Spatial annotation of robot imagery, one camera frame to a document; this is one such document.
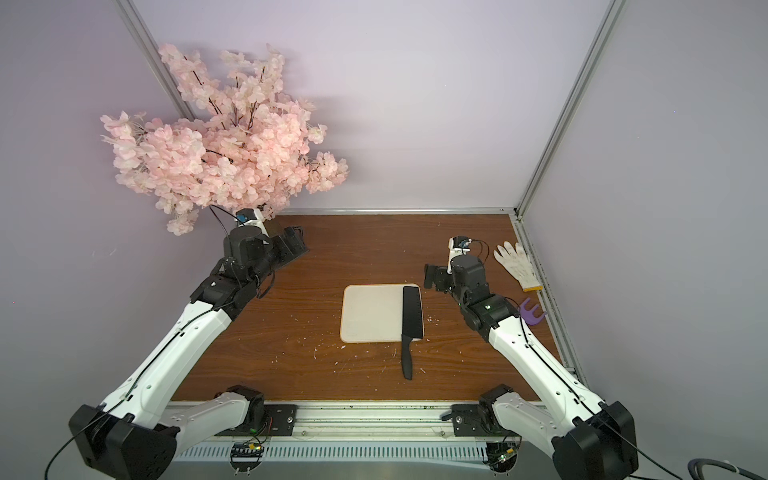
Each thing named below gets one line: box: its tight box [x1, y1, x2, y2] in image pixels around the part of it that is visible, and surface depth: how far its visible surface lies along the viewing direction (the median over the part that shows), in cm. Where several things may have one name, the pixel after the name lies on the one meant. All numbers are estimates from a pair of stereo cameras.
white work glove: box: [493, 241, 544, 292], surface depth 105 cm
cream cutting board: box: [340, 283, 420, 343], surface depth 93 cm
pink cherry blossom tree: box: [100, 44, 348, 236], surface depth 70 cm
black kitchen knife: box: [401, 286, 423, 381], surface depth 92 cm
